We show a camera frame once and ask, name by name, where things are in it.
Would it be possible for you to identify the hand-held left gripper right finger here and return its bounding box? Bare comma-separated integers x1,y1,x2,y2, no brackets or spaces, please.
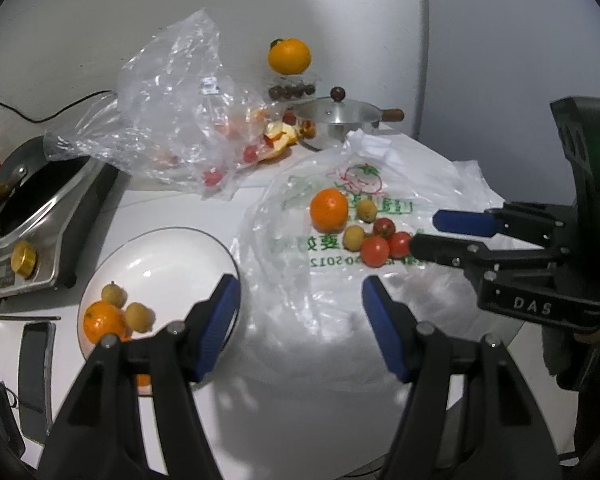
361,276,556,480

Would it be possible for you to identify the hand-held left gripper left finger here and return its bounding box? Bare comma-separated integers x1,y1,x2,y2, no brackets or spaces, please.
37,274,242,480

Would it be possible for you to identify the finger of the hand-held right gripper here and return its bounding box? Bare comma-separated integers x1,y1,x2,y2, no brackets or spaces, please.
410,233,572,282
431,201,577,249

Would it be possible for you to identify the white plate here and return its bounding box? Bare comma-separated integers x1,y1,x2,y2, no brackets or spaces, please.
77,227,241,396

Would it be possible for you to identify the printed plastic bag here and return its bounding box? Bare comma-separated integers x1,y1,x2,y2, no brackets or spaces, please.
230,129,503,396

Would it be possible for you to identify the person's right forearm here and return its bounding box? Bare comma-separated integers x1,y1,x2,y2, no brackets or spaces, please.
541,322,600,461

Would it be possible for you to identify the small steel pot with lid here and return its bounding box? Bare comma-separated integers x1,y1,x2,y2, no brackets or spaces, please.
291,86,406,152

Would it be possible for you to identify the grey refrigerator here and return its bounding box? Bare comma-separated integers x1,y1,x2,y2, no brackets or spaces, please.
412,0,600,221

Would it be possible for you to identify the silver induction cooker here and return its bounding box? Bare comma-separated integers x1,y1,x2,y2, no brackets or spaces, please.
0,152,120,302

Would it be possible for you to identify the grey smartphone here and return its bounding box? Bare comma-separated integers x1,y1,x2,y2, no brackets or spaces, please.
19,321,57,446

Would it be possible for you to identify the orange peel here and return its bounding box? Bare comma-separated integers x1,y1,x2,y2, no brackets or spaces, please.
260,119,317,163

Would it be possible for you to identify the gold cooker knob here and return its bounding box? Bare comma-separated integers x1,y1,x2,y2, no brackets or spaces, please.
11,241,39,279

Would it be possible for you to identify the clear container of dark dates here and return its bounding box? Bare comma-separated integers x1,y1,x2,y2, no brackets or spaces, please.
266,72,321,101

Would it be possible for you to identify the black handheld device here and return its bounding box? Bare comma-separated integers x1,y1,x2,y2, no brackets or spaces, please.
0,376,26,453

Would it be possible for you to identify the large orange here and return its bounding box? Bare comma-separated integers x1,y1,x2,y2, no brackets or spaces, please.
267,37,312,76

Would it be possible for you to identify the clear plastic bag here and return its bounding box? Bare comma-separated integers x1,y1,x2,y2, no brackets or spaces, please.
44,8,301,202

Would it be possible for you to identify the dark frying pan wooden handle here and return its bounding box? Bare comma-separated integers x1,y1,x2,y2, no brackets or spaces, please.
0,135,51,213

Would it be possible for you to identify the black cooker power cable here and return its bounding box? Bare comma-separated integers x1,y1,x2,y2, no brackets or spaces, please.
0,89,115,124

